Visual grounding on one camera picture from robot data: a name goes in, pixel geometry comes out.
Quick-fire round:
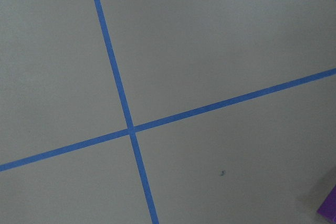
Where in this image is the purple curved block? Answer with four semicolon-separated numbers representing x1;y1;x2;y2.
317;187;336;223

